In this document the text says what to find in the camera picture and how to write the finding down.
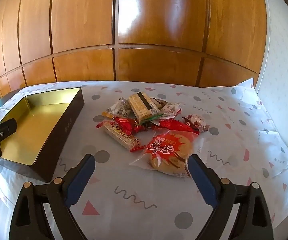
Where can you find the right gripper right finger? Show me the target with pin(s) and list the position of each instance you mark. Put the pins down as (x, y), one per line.
(252, 221)

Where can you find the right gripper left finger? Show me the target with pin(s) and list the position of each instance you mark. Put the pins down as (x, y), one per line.
(29, 220)

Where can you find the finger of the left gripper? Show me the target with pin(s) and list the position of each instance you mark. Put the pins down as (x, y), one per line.
(7, 128)

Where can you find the round cake clear packet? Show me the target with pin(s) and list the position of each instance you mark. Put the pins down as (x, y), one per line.
(168, 152)

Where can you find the white maroon pastry packet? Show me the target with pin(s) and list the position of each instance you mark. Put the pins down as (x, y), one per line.
(196, 122)

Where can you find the yellow-edged clear snack packet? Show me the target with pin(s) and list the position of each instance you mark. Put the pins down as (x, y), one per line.
(120, 109)

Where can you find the long rice bar packet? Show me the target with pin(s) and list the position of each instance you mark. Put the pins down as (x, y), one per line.
(113, 129)

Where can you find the red foil candy packet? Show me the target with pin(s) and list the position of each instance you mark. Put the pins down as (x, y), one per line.
(129, 126)

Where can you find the red snack packet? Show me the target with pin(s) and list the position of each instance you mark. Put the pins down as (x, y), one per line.
(174, 125)

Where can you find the red white Angel Love packet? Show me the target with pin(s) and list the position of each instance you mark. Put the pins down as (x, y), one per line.
(170, 110)

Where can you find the cracker sandwich packet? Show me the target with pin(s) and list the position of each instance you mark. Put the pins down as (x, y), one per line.
(143, 107)

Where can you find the dark brown chocolate packet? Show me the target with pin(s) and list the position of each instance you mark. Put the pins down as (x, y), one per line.
(159, 103)

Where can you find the gold tin box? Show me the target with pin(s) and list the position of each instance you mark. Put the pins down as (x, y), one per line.
(44, 121)

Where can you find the wooden wall cabinet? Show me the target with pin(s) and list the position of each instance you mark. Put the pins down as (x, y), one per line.
(202, 43)

